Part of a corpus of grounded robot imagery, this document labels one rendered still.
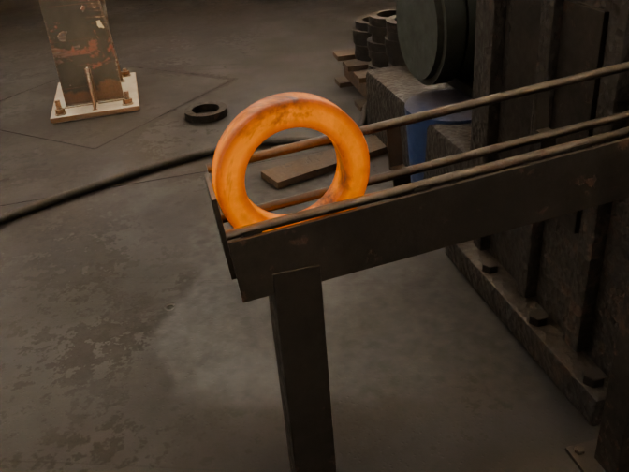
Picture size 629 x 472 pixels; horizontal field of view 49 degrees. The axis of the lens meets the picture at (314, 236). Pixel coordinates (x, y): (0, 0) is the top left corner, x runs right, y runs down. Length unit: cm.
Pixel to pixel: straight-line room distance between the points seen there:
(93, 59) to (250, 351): 201
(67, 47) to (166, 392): 208
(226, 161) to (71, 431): 90
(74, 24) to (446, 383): 237
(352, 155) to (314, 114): 7
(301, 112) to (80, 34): 259
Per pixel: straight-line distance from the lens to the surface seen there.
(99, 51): 331
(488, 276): 171
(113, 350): 171
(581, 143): 91
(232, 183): 77
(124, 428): 150
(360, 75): 295
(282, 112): 76
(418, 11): 222
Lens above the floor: 101
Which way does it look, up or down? 30 degrees down
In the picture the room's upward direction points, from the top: 5 degrees counter-clockwise
